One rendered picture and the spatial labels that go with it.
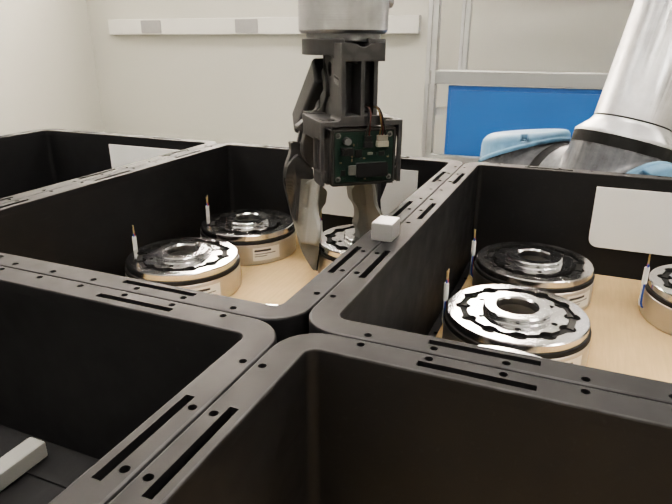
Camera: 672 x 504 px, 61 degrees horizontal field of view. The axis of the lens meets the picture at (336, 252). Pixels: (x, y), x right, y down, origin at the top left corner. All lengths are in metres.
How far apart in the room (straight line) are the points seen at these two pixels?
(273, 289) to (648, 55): 0.47
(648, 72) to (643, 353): 0.35
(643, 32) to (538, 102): 1.57
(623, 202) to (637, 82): 0.17
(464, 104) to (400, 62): 1.02
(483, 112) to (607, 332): 1.87
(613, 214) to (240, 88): 3.24
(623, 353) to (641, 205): 0.17
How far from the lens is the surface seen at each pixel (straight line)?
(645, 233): 0.61
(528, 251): 0.56
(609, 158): 0.70
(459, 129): 2.35
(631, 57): 0.74
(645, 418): 0.23
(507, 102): 2.31
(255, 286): 0.55
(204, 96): 3.86
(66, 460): 0.37
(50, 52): 4.15
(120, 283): 0.32
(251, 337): 0.25
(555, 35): 3.16
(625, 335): 0.51
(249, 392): 0.21
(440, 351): 0.24
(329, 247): 0.55
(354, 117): 0.47
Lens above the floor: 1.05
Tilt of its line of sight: 20 degrees down
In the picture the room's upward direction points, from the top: straight up
